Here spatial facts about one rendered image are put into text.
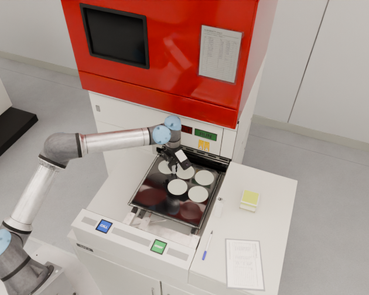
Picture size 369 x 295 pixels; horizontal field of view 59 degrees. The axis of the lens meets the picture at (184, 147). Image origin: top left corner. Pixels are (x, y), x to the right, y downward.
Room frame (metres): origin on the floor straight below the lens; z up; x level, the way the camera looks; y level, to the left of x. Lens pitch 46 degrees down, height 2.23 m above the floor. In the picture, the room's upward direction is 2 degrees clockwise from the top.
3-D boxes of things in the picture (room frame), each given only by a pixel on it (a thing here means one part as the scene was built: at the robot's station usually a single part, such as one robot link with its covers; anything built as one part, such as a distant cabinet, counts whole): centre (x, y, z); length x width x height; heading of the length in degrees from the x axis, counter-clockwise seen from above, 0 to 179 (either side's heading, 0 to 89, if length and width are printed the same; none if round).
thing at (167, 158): (1.11, 0.06, 1.05); 0.09 x 0.08 x 0.12; 44
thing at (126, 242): (0.68, 0.21, 0.89); 0.55 x 0.09 x 0.14; 70
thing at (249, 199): (0.86, -0.30, 1.00); 0.07 x 0.07 x 0.07; 72
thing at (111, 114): (1.28, 0.13, 1.02); 0.82 x 0.03 x 0.40; 70
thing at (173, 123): (1.10, 0.06, 1.21); 0.09 x 0.08 x 0.11; 116
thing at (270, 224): (0.78, -0.30, 0.89); 0.62 x 0.35 x 0.14; 160
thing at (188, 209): (1.00, 0.03, 0.90); 0.34 x 0.34 x 0.01; 70
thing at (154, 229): (0.75, 0.10, 0.87); 0.36 x 0.08 x 0.03; 70
